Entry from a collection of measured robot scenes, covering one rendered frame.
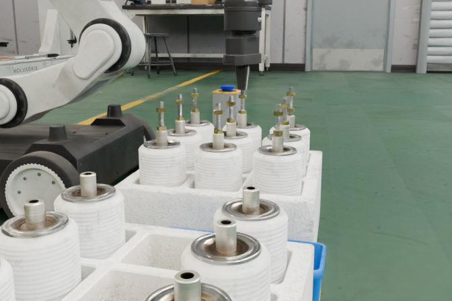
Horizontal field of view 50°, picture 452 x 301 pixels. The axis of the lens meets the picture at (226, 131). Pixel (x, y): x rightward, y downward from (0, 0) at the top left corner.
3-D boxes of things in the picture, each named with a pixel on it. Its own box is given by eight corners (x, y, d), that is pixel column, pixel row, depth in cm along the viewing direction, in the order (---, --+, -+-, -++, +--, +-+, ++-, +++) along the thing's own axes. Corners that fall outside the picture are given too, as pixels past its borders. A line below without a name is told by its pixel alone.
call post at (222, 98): (212, 200, 139) (211, 93, 133) (218, 193, 146) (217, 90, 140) (236, 202, 138) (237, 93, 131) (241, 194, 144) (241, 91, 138)
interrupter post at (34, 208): (20, 230, 57) (18, 203, 56) (33, 222, 59) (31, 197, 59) (38, 232, 57) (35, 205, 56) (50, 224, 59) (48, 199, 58)
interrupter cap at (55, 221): (-14, 236, 55) (-14, 230, 55) (29, 213, 63) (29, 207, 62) (43, 244, 53) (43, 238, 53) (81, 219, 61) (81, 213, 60)
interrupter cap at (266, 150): (253, 156, 91) (253, 152, 91) (262, 146, 98) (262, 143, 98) (294, 158, 89) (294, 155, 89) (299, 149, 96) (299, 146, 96)
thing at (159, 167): (138, 238, 98) (135, 150, 94) (144, 220, 107) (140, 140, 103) (186, 236, 98) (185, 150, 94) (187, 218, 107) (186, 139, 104)
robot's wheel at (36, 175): (1, 234, 117) (-7, 153, 113) (14, 226, 121) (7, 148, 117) (79, 240, 113) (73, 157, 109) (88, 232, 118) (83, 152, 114)
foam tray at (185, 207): (116, 271, 98) (111, 187, 95) (177, 205, 136) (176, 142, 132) (311, 294, 90) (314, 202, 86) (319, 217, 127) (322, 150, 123)
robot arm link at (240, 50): (239, 62, 123) (239, 13, 121) (273, 62, 118) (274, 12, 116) (212, 64, 113) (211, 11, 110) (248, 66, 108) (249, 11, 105)
